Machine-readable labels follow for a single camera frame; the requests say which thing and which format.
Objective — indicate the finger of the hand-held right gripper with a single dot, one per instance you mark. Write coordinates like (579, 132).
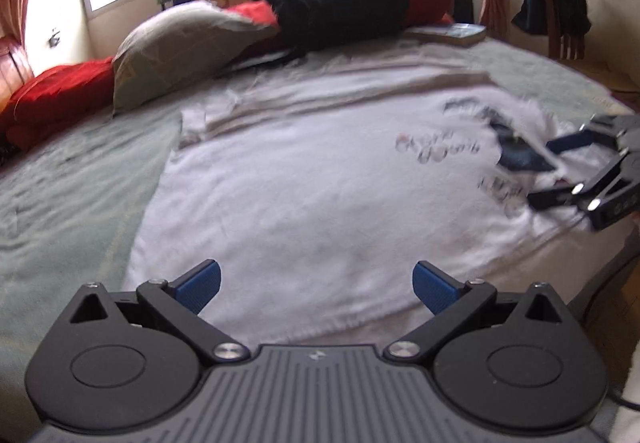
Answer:
(555, 198)
(570, 143)

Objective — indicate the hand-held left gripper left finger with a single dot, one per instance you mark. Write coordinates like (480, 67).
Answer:
(197, 285)

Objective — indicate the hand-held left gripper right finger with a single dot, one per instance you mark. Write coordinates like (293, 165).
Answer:
(435, 290)

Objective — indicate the white printed t-shirt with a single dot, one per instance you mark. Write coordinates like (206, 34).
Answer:
(300, 203)

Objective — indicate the wooden chair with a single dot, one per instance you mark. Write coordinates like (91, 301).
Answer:
(567, 45)

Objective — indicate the paperback book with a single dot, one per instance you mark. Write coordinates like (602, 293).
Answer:
(450, 34)

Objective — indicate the person's white fleece robe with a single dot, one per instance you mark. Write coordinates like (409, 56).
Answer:
(627, 425)

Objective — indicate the grey green pillow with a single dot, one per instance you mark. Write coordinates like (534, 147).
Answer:
(175, 48)

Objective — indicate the red quilt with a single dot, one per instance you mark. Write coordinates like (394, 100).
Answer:
(55, 93)

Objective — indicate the black backpack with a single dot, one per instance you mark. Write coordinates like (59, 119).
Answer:
(330, 3)

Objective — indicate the wooden headboard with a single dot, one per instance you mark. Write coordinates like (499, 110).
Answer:
(17, 65)

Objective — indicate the metal wall hook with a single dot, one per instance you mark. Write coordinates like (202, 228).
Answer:
(55, 38)

